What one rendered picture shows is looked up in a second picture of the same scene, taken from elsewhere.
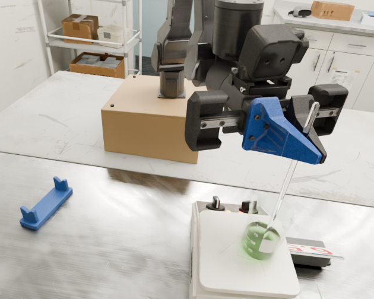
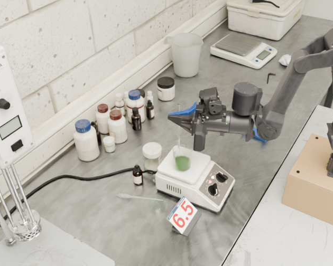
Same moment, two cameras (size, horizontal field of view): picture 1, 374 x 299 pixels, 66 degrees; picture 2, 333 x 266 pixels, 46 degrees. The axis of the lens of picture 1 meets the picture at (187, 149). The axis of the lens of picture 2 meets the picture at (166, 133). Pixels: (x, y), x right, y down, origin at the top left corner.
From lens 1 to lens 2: 1.11 m
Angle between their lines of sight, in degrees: 88
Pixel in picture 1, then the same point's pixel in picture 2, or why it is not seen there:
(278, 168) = (266, 258)
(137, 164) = (286, 171)
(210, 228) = (199, 155)
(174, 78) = not seen: outside the picture
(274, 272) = (168, 165)
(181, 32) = not seen: outside the picture
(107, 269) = (210, 147)
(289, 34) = (207, 94)
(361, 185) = not seen: outside the picture
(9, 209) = not seen: hidden behind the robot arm
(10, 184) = not seen: hidden behind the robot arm
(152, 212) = (239, 168)
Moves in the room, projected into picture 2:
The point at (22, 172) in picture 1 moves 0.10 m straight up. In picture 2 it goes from (286, 126) to (290, 103)
